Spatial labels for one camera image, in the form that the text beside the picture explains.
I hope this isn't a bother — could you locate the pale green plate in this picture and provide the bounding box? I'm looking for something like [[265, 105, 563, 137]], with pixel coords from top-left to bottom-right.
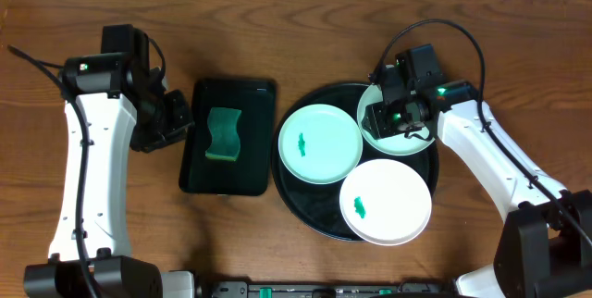
[[356, 85, 434, 156]]

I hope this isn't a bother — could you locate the green wavy sponge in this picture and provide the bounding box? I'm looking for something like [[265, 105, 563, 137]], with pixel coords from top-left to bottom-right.
[[205, 107, 241, 162]]

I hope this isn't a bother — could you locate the mint green plate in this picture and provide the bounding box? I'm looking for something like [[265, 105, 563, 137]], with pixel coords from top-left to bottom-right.
[[277, 104, 364, 185]]

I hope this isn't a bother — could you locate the white plate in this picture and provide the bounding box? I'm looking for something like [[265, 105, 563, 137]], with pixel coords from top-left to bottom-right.
[[339, 159, 432, 246]]

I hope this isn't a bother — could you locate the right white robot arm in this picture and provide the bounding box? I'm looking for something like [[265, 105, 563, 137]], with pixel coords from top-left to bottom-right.
[[362, 65, 591, 297]]

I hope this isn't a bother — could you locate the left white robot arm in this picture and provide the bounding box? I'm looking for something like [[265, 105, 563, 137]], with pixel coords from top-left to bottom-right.
[[23, 51, 199, 297]]

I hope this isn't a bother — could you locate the dark green rectangular tray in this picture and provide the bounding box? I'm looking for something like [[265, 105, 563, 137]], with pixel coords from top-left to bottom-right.
[[179, 79, 277, 196]]

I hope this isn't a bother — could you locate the round black tray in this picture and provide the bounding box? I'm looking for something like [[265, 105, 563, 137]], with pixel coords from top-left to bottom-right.
[[270, 82, 439, 242]]

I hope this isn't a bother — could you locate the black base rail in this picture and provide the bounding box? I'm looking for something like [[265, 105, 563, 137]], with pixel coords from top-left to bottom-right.
[[161, 269, 457, 298]]

